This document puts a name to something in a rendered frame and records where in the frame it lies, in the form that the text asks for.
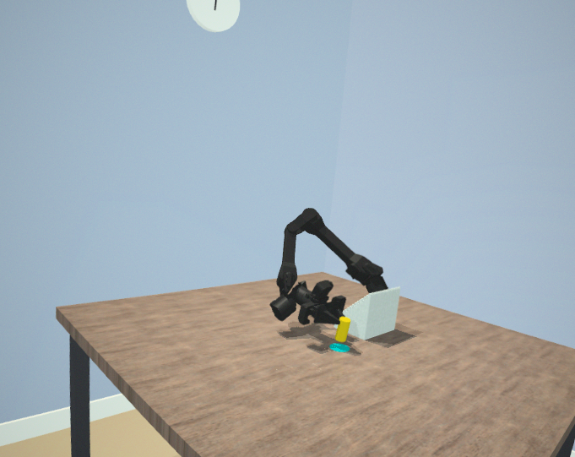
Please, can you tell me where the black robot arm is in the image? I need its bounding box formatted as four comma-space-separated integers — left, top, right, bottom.
269, 208, 388, 322

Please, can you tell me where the cyan circle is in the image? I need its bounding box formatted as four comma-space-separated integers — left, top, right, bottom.
329, 343, 350, 352

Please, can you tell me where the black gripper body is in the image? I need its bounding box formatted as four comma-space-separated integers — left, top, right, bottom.
298, 291, 346, 325

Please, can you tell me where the yellow cylinder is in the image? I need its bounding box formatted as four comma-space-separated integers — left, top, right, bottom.
335, 317, 350, 342

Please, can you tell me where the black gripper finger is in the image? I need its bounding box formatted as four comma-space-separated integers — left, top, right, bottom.
314, 304, 340, 324
330, 301, 345, 319

